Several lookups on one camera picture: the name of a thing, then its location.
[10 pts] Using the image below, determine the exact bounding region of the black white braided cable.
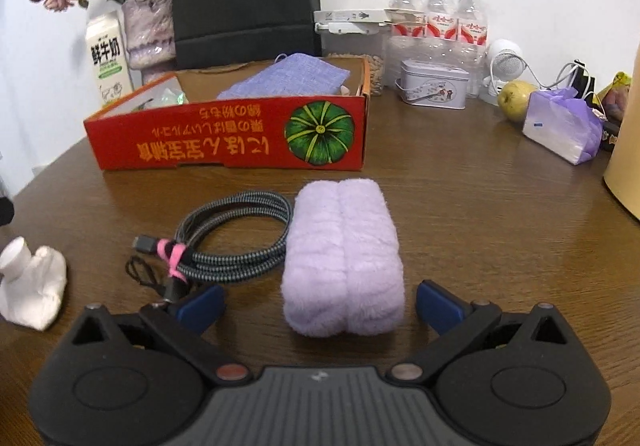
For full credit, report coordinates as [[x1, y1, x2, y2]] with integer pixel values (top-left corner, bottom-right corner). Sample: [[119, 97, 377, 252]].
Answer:
[[125, 191, 293, 302]]

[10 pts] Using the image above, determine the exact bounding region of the purple woven pouch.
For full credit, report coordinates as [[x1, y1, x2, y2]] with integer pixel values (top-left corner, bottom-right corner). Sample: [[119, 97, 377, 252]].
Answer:
[[216, 52, 352, 102]]

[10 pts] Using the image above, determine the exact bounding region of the purple fluffy towel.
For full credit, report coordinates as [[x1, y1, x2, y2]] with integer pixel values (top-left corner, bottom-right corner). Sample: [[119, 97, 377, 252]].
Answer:
[[281, 179, 405, 338]]

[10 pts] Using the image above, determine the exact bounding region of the white printed tin box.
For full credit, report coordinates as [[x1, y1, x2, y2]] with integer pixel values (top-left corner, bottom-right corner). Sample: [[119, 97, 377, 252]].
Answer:
[[398, 59, 471, 110]]

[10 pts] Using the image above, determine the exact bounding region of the clear green wrapper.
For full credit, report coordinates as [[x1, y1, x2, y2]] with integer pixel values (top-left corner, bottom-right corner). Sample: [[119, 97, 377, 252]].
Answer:
[[150, 89, 191, 108]]

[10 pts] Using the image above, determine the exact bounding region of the purple tissue pack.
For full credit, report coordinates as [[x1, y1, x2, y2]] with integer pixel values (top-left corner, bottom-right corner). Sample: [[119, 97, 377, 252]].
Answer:
[[521, 87, 604, 165]]

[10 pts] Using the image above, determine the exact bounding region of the beige cylinder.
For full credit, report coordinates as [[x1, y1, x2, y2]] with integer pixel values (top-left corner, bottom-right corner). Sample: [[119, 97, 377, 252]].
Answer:
[[602, 76, 640, 223]]

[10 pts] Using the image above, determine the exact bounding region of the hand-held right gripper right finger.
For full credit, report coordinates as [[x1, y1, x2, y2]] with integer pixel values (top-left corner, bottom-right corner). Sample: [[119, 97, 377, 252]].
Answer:
[[390, 279, 572, 385]]

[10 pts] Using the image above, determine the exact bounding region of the yellow snack packet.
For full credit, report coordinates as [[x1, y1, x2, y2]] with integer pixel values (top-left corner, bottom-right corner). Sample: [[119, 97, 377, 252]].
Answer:
[[597, 71, 634, 123]]

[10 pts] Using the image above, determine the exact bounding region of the orange cardboard box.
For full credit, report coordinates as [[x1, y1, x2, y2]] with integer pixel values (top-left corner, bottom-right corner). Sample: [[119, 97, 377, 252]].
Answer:
[[83, 55, 372, 172]]

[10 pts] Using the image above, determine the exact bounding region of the pink mottled vase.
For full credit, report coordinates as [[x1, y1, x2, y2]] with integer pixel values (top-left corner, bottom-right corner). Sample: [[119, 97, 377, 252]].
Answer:
[[121, 0, 177, 87]]

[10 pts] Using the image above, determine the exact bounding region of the yellow pear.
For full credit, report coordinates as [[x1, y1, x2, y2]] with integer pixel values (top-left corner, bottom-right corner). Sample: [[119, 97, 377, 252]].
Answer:
[[497, 80, 541, 122]]

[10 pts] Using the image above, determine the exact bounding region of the black charger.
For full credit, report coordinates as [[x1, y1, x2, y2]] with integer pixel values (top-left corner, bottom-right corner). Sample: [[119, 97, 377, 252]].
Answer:
[[570, 59, 602, 108]]

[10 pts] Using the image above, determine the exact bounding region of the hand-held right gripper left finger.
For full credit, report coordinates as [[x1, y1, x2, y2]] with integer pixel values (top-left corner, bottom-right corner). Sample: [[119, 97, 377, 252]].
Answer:
[[65, 283, 253, 387]]

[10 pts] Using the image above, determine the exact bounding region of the white glove box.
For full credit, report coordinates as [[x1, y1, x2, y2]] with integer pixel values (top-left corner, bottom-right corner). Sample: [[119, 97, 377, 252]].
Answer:
[[314, 6, 426, 26]]

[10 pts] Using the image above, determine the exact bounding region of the small white desk fan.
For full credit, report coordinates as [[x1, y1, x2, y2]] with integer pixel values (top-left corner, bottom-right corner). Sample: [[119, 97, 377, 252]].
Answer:
[[480, 39, 524, 106]]

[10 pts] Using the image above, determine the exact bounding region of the white green milk carton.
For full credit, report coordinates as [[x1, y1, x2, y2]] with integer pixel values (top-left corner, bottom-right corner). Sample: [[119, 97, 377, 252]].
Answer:
[[85, 10, 135, 110]]

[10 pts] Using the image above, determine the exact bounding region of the clear container with seeds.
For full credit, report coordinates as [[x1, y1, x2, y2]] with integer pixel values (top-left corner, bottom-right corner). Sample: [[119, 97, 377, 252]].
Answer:
[[315, 21, 388, 96]]

